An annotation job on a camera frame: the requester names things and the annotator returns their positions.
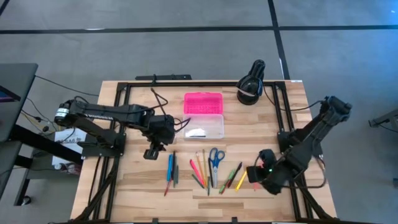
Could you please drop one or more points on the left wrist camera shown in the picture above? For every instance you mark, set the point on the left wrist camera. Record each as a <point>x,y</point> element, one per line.
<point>166,123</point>

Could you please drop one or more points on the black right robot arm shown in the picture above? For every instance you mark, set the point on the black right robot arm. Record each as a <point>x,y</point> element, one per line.
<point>304,146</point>

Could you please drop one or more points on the red and white packet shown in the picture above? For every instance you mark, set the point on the red and white packet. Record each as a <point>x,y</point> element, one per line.
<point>70,169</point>

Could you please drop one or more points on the black desk lamp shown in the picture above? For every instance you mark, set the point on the black desk lamp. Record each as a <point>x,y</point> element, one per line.
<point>248,88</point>

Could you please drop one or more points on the black marker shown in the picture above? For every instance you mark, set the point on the black marker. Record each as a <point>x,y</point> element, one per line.
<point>211,172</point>

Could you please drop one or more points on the black pen with scale print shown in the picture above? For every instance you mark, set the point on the black pen with scale print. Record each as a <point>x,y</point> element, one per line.
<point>174,161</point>

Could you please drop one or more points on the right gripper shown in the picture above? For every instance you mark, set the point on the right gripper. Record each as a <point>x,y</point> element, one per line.
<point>268,158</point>

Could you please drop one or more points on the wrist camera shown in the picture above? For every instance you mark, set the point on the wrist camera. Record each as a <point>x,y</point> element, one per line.
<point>255,175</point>
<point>166,123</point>

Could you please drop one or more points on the black caster wheel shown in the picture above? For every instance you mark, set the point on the black caster wheel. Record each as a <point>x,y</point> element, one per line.
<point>26,200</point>

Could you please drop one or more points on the light green pen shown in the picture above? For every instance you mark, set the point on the light green pen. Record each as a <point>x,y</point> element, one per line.
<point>227,181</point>

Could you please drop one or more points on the black desk leg frame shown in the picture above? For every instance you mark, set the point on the black desk leg frame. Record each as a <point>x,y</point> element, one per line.
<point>40,143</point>

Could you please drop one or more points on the orange pencil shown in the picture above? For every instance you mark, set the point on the orange pencil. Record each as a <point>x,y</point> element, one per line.
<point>200,168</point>

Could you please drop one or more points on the black and red pen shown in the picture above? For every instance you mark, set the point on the black and red pen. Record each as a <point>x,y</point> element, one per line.
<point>235,175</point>

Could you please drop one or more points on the black power strip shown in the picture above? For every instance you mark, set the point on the black power strip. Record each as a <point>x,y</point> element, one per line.
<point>174,76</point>

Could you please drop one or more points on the black table clamp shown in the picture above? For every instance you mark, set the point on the black table clamp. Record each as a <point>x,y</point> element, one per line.
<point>154,221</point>
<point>234,220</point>

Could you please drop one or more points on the clear pencil box pink lid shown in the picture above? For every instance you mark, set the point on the clear pencil box pink lid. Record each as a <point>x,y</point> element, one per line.
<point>203,102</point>

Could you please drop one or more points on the grey desk top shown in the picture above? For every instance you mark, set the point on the grey desk top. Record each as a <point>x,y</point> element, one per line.
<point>6,168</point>
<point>15,93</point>

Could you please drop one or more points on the white sticker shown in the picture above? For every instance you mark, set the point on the white sticker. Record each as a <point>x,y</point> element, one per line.
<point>297,81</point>

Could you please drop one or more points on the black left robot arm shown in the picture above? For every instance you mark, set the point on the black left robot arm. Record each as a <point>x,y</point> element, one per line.
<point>109,112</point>

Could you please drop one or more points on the red crayon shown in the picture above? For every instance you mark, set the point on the red crayon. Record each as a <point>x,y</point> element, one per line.
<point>225,187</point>

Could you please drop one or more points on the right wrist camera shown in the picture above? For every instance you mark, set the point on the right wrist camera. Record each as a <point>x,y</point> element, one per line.
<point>255,175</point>

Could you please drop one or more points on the dark green crayon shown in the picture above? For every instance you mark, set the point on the dark green crayon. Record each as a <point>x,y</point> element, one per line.
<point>197,181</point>
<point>208,186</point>

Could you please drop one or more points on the grey pen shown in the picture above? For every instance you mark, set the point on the grey pen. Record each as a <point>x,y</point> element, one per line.
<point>177,174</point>

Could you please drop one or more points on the dark laptop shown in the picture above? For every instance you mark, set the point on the dark laptop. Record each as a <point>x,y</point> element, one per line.
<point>7,95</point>

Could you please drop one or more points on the pink highlighter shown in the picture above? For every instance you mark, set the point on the pink highlighter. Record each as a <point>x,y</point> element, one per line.
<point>196,170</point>

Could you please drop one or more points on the yellow highlighter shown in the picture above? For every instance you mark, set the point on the yellow highlighter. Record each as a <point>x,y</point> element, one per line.
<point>241,180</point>

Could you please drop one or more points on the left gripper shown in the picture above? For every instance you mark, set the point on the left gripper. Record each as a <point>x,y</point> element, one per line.
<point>164,138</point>

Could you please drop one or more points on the grey stand base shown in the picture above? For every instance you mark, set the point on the grey stand base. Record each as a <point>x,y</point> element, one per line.
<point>385,119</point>

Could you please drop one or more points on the black aluminium table frame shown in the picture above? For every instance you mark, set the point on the black aluminium table frame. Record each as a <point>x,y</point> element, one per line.
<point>202,84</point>

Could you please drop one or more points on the white card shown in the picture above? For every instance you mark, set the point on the white card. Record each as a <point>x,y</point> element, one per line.
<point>196,132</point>

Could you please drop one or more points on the white paper sheet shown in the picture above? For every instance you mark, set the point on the white paper sheet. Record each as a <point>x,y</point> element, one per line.
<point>65,137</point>

